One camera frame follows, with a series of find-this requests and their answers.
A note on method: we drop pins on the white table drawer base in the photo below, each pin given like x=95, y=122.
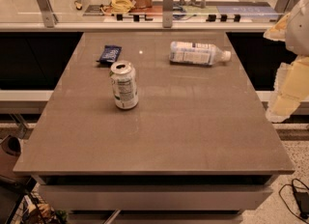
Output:
x=154, y=203

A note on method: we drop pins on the black power adapter with cable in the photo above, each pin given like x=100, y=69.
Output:
x=301, y=195

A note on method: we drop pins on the middle metal railing post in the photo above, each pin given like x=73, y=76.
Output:
x=167, y=13

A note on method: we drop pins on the brown bin at left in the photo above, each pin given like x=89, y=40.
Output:
x=10, y=150

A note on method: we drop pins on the white green soda can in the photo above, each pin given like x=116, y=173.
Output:
x=123, y=80

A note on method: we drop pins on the clear plastic bottle blue label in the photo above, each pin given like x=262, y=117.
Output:
x=203, y=54

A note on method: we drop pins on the dark blue snack packet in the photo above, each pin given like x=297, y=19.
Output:
x=110, y=54

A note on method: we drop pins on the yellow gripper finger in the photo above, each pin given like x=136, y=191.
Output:
x=291, y=87
x=277, y=32

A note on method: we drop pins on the left metal railing post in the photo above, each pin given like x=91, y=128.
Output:
x=49, y=18

